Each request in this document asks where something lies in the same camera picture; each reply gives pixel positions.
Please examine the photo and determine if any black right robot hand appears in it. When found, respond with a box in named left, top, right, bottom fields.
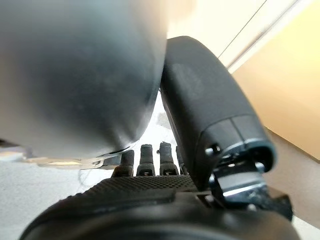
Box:
left=19, top=35, right=301, bottom=240

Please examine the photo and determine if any beige wooden panel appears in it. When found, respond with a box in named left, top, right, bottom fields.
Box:
left=231, top=0, right=320, bottom=161

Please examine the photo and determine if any grey rounded robot body shell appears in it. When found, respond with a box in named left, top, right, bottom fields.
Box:
left=0, top=0, right=171, bottom=171

